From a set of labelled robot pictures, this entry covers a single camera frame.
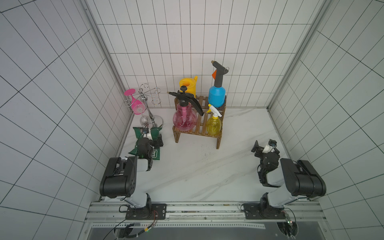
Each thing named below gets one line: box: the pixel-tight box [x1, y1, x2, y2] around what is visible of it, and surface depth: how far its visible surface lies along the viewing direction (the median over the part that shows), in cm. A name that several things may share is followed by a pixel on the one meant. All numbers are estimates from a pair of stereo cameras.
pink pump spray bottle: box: [167, 85, 205, 131], surface depth 77 cm
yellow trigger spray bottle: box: [206, 104, 223, 136], surface depth 79 cm
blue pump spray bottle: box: [208, 60, 230, 108], surface depth 78 cm
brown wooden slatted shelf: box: [172, 95, 227, 149], surface depth 85 cm
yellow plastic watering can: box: [179, 76, 198, 99], surface depth 81 cm
